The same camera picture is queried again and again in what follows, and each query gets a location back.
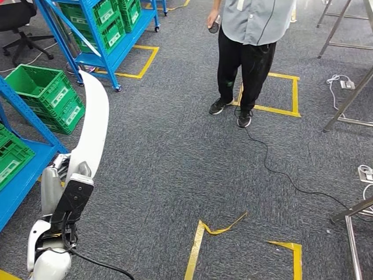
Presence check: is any person's right hand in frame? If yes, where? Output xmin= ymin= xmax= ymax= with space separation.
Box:
xmin=206 ymin=8 xmax=222 ymax=30

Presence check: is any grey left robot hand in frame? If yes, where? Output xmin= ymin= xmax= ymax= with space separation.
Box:
xmin=41 ymin=153 xmax=93 ymax=217

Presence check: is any black handheld controller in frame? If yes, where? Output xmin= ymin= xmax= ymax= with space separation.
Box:
xmin=209 ymin=15 xmax=222 ymax=35

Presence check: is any white curved plastic part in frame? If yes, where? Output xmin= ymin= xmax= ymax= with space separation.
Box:
xmin=64 ymin=70 xmax=110 ymax=186

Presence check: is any blue metal shelf rack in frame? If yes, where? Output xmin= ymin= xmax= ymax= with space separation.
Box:
xmin=35 ymin=0 xmax=168 ymax=92
xmin=0 ymin=75 xmax=69 ymax=233

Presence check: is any yellow tape outline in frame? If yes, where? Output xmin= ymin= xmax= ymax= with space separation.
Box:
xmin=93 ymin=45 xmax=160 ymax=81
xmin=230 ymin=72 xmax=301 ymax=118
xmin=145 ymin=0 xmax=191 ymax=12
xmin=0 ymin=269 xmax=23 ymax=280
xmin=268 ymin=240 xmax=303 ymax=280

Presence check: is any person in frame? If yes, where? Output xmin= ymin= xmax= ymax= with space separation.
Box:
xmin=206 ymin=0 xmax=298 ymax=129

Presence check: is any silver round disc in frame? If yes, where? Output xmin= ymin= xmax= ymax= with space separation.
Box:
xmin=65 ymin=61 xmax=96 ymax=75

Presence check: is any black office chair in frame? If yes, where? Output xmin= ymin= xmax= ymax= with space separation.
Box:
xmin=0 ymin=0 xmax=55 ymax=67

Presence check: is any steel table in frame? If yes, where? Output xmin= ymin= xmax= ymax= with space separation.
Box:
xmin=323 ymin=65 xmax=373 ymax=134

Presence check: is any loose yellow tape strip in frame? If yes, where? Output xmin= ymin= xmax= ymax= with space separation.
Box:
xmin=184 ymin=211 xmax=248 ymax=280

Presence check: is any black camera cable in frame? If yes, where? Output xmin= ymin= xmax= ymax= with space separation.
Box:
xmin=61 ymin=216 xmax=136 ymax=280

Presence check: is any steel table frame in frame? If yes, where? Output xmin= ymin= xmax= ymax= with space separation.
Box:
xmin=316 ymin=0 xmax=373 ymax=60

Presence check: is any black floor cable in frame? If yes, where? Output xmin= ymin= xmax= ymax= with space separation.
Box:
xmin=234 ymin=104 xmax=373 ymax=223

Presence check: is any white cable with adapter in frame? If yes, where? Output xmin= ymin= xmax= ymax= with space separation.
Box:
xmin=326 ymin=74 xmax=356 ymax=118

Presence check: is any white cable bundle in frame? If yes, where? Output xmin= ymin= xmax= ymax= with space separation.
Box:
xmin=358 ymin=164 xmax=373 ymax=217

